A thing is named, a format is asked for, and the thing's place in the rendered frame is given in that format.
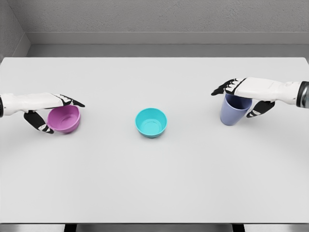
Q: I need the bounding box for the lavender blue plastic cup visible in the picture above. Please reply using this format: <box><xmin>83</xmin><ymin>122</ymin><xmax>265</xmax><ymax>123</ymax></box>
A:
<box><xmin>220</xmin><ymin>93</ymin><xmax>253</xmax><ymax>127</ymax></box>

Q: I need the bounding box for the teal plastic bowl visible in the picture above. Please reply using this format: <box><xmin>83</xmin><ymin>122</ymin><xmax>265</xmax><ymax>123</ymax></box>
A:
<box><xmin>134</xmin><ymin>108</ymin><xmax>168</xmax><ymax>139</ymax></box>

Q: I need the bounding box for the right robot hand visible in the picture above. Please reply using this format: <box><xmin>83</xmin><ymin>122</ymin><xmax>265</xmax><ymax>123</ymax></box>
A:
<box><xmin>211</xmin><ymin>77</ymin><xmax>276</xmax><ymax>118</ymax></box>

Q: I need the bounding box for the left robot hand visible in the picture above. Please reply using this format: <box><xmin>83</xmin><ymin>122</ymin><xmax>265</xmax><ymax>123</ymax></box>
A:
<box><xmin>23</xmin><ymin>93</ymin><xmax>86</xmax><ymax>134</ymax></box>

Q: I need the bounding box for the pink plastic bowl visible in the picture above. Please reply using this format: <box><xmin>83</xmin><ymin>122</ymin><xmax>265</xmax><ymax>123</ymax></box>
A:
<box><xmin>46</xmin><ymin>105</ymin><xmax>81</xmax><ymax>135</ymax></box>

